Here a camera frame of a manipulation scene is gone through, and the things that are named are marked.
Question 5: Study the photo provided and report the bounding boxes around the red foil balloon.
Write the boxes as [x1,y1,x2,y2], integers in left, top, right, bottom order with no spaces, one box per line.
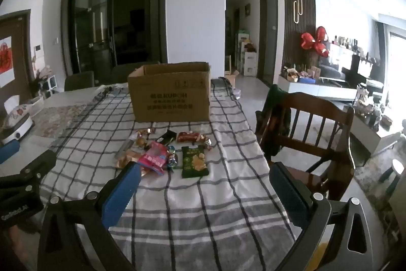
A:
[301,26,330,57]

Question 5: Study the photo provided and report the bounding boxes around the dark room door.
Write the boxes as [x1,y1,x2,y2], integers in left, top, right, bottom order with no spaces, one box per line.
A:
[259,0,278,85]

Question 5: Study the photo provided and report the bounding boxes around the white hallway storage shelf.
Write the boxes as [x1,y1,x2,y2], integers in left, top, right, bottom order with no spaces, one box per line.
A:
[236,33,258,76]

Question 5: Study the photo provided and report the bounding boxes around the brown cardboard box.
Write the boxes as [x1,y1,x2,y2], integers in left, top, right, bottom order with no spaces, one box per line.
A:
[127,61,211,123]

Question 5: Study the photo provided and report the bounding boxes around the red white door poster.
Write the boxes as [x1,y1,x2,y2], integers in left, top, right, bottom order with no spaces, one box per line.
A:
[0,36,15,88]

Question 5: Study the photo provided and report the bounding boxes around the white floral lid cooker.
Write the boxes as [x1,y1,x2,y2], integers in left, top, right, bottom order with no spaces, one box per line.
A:
[0,103,35,145]

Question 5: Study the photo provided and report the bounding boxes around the wooden high chair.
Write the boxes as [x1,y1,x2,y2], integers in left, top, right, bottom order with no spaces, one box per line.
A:
[255,91,356,202]

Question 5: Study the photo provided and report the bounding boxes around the round green leg stool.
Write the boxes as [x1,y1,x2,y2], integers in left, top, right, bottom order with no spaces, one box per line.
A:
[379,159,405,196]

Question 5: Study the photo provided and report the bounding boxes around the clear orange pastry packet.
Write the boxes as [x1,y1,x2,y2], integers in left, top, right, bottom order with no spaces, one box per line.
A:
[115,149,143,170]

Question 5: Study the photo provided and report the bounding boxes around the black television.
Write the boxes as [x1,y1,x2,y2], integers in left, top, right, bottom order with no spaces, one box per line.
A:
[318,55,371,88]

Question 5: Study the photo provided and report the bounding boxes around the cluttered coffee table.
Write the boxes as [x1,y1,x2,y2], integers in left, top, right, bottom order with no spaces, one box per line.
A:
[349,84,406,158]

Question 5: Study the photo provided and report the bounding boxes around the gold loop wall lamp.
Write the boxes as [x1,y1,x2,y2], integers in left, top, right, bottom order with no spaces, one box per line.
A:
[293,0,304,25]

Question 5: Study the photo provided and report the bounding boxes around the floral table mat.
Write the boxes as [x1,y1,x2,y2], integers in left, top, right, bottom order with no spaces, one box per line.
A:
[31,104,88,139]

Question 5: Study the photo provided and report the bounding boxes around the dark dining chair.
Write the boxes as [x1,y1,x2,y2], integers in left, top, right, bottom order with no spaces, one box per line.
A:
[64,70,95,92]
[111,61,161,84]

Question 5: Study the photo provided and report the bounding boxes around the dark glass sliding door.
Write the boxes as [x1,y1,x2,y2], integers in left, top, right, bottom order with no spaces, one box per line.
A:
[62,0,168,78]

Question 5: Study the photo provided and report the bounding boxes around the green chip bag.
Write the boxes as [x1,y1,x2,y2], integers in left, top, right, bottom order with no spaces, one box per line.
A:
[181,145,210,179]

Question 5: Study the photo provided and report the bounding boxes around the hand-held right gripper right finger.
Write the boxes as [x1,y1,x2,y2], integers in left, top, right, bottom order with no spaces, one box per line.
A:
[269,161,383,271]

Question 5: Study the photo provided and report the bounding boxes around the checked grey white tablecloth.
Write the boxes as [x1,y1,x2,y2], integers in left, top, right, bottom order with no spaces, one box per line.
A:
[40,79,297,271]

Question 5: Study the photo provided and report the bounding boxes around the dark slatted wall panel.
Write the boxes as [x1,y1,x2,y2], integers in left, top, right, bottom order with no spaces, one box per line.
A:
[282,0,316,76]

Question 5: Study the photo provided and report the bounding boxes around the white low media cabinet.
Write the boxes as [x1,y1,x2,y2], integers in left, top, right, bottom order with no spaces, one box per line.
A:
[278,72,358,102]

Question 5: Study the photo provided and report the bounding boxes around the white cube shoe rack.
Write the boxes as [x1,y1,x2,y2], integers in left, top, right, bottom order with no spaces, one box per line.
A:
[37,74,58,99]

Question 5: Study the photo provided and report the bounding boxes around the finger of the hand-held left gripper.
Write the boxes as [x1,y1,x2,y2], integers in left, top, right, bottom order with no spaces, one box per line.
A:
[0,150,57,194]
[0,142,20,164]

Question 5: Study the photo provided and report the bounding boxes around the dark green jacket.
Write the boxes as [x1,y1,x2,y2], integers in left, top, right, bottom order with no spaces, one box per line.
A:
[255,84,292,158]

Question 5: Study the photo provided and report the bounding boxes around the blue figure candy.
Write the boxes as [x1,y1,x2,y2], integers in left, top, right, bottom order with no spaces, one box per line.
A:
[166,146,179,170]

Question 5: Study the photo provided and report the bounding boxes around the small open floor carton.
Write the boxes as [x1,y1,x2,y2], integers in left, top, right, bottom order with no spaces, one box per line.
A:
[224,69,240,88]

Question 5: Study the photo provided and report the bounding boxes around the red snack packet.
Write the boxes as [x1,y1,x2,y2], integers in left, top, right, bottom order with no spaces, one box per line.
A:
[176,131,201,143]

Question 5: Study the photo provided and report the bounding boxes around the black snack packet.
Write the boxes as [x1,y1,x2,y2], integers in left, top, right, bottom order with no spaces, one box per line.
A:
[155,130,177,145]

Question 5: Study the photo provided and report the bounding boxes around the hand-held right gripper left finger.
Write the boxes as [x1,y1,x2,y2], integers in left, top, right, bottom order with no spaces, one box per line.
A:
[37,161,142,271]

